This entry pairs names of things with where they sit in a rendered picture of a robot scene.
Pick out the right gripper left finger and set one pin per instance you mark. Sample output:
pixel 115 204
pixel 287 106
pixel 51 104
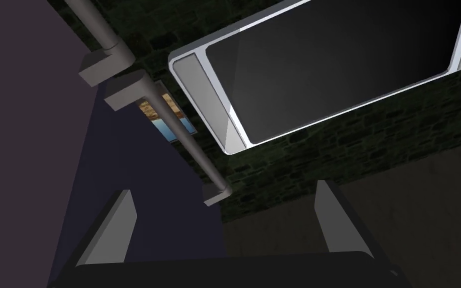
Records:
pixel 112 236

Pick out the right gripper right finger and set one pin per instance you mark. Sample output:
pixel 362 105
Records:
pixel 340 228

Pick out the dark blue appliance door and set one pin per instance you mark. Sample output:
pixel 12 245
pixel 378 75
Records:
pixel 154 208

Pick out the grey purple appliance door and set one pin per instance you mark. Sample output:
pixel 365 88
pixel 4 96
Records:
pixel 18 132

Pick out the white framed dark television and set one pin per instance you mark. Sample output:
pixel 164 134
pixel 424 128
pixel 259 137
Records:
pixel 326 68

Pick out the brown and blue wall picture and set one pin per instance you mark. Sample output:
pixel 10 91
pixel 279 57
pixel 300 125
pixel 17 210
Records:
pixel 174 120

